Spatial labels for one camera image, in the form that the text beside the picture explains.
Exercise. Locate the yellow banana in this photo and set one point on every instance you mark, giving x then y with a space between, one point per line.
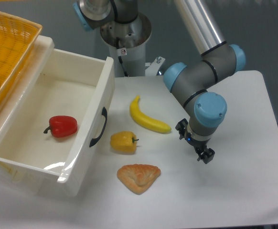
146 121

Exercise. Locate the white drawer cabinet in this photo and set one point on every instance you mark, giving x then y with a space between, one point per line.
25 81

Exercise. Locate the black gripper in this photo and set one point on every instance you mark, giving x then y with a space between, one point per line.
199 142

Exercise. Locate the red bell pepper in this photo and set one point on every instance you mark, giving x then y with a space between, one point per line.
62 126

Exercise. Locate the yellow woven basket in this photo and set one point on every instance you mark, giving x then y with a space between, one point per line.
17 37

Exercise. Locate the yellow bell pepper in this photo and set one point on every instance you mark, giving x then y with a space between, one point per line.
124 141

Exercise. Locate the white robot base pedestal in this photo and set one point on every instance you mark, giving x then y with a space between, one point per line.
127 45

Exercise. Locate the brown triangular pastry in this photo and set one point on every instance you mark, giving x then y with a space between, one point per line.
138 177

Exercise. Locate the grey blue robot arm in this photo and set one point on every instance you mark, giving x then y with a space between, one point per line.
189 85

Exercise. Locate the white drawer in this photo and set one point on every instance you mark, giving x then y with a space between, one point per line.
70 84

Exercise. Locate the white metal mounting bracket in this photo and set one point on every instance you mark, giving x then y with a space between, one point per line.
154 68

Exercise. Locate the black top drawer handle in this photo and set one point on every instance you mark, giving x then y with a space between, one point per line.
100 129

